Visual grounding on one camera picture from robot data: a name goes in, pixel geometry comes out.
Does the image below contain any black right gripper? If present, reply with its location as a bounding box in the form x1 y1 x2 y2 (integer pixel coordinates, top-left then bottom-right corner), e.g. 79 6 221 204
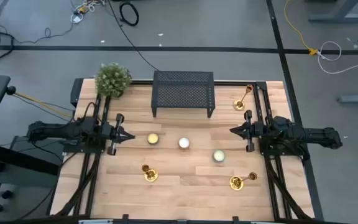
229 110 269 153

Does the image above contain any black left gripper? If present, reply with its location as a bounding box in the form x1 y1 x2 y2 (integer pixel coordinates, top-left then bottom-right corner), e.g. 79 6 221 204
100 113 135 156

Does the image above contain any yellow candle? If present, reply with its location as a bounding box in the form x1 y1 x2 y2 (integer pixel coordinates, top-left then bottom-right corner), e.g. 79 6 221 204
147 133 160 146

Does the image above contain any pale candle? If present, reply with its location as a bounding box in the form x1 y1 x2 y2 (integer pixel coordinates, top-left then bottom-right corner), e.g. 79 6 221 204
212 149 226 164

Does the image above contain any tall gold candlestick holder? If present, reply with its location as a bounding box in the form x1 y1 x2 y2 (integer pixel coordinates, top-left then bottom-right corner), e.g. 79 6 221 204
228 171 259 192

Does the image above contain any white candle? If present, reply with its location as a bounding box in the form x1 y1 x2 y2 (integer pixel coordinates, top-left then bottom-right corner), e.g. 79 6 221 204
178 136 191 150

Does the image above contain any small artificial potted plant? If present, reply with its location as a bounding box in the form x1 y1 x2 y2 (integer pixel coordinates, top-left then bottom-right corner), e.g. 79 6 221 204
94 62 133 99

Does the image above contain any black perforated metal shelf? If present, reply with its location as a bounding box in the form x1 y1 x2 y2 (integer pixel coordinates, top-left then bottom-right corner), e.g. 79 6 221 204
150 70 216 119

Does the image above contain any grey cabinet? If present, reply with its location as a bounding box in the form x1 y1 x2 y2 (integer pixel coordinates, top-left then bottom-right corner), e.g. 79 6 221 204
0 135 67 189

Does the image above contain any black desk beam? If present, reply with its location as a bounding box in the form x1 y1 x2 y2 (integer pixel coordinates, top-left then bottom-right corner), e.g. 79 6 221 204
0 139 61 177

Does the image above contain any black aluminium table frame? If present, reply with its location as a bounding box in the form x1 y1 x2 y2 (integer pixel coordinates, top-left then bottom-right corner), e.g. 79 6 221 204
47 77 324 224

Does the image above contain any long black cable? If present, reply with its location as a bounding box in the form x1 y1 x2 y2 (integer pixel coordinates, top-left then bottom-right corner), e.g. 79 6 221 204
107 0 160 72

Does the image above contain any black cable bundle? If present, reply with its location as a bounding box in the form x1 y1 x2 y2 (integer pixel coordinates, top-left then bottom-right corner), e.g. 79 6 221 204
54 152 102 217
264 157 309 220

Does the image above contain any silver bracket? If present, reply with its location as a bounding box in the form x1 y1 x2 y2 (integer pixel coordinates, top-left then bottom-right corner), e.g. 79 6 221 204
78 218 114 224

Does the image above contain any yellow extension cord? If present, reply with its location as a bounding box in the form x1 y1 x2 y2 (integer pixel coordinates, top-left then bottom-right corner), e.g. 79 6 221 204
283 0 319 57

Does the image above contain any white floor cable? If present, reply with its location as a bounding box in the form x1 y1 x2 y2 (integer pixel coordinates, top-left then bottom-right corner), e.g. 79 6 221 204
317 40 358 75

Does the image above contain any black coiled cable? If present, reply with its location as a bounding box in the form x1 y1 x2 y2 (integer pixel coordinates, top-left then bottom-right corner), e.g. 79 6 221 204
119 1 140 27

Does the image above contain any white and yellow cable bundle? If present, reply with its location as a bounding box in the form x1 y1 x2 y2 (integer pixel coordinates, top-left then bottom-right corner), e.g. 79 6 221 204
73 0 107 15

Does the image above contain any thin black floor cable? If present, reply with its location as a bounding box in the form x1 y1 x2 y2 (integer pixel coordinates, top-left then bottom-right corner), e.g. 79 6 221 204
12 21 76 45

